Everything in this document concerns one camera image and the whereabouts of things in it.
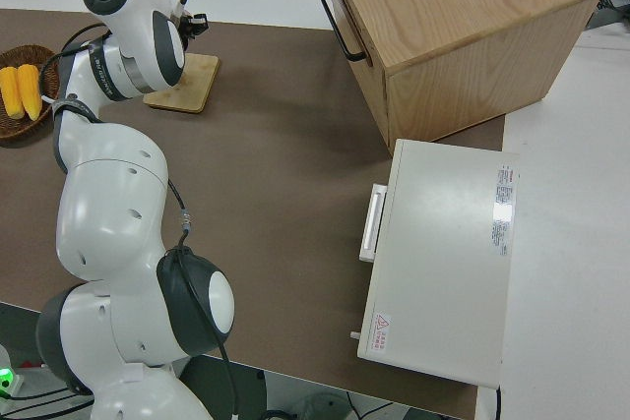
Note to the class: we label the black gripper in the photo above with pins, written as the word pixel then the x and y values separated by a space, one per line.
pixel 186 27

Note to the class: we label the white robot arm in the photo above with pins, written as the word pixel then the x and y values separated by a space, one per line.
pixel 108 203

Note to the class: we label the wooden mug tree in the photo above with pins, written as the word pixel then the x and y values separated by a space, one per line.
pixel 192 80

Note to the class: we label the brown table mat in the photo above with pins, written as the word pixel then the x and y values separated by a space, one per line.
pixel 275 169

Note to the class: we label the yellow corn cob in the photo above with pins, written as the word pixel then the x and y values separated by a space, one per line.
pixel 10 93
pixel 29 90

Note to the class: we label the round brown wicker tray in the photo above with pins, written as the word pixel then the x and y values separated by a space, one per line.
pixel 19 132

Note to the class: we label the wooden drawer cabinet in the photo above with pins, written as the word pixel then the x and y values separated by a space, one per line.
pixel 467 21

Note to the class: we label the cream toaster oven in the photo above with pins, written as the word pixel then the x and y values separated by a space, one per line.
pixel 443 267

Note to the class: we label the white power strip green light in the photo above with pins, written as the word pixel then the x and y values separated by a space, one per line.
pixel 7 376

